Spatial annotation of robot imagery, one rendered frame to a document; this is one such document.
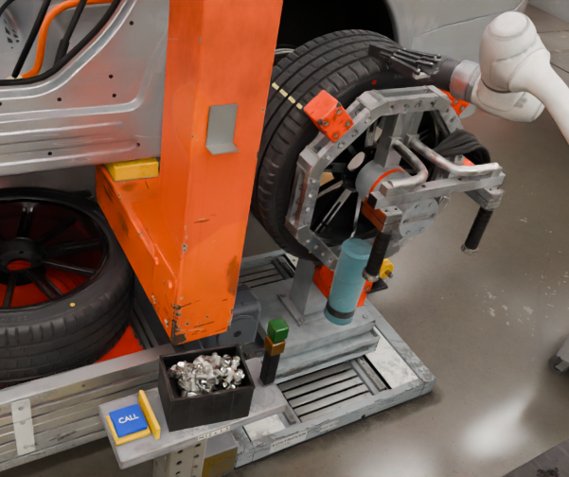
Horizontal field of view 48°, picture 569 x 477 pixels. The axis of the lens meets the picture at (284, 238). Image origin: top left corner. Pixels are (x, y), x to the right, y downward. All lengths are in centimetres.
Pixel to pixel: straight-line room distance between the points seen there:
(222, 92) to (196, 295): 53
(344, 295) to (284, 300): 51
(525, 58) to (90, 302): 121
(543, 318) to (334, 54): 172
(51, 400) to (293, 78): 104
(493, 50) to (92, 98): 102
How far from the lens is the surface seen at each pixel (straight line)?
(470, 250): 180
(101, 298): 180
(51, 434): 188
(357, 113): 163
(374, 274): 158
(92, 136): 182
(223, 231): 145
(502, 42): 137
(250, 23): 122
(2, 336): 174
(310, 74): 167
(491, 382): 259
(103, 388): 180
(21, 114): 177
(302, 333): 216
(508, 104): 152
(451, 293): 290
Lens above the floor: 173
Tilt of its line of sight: 36 degrees down
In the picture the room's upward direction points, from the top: 12 degrees clockwise
